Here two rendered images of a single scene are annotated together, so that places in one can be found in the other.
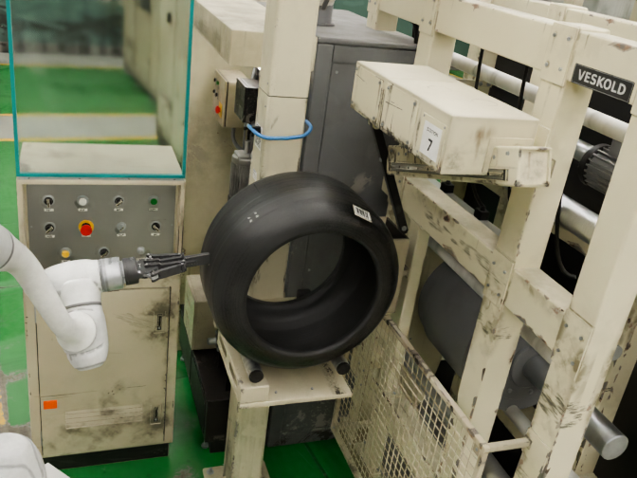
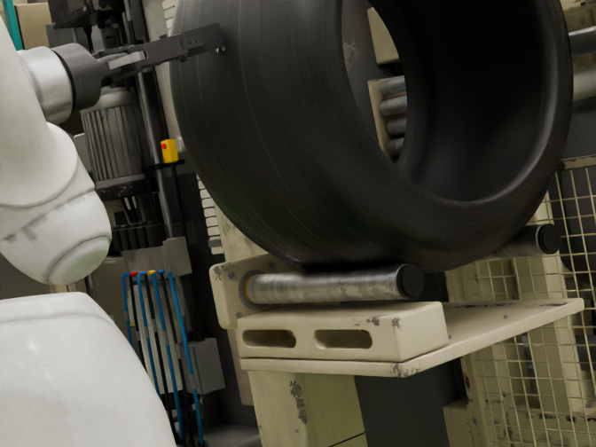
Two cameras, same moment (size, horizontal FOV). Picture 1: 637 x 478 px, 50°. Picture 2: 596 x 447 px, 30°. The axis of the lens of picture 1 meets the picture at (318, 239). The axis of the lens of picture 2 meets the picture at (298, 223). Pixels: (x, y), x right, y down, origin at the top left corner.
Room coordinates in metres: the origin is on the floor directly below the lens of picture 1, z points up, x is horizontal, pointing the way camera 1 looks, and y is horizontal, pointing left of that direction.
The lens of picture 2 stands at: (0.35, 0.64, 1.07)
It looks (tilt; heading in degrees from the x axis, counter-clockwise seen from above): 3 degrees down; 344
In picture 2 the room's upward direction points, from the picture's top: 11 degrees counter-clockwise
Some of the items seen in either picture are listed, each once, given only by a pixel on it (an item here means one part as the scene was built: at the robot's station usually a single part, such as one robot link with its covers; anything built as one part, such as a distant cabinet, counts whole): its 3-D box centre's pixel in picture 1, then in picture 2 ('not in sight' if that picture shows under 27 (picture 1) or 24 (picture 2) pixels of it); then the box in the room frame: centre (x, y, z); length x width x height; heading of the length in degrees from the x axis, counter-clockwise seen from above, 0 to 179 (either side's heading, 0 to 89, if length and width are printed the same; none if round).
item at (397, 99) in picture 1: (431, 113); not in sight; (1.87, -0.26, 1.71); 0.61 x 0.25 x 0.15; 22
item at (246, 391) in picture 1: (242, 360); (333, 331); (1.82, 0.19, 0.83); 0.36 x 0.09 x 0.06; 22
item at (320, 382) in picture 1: (282, 366); (409, 333); (1.88, 0.06, 0.80); 0.37 x 0.36 x 0.02; 112
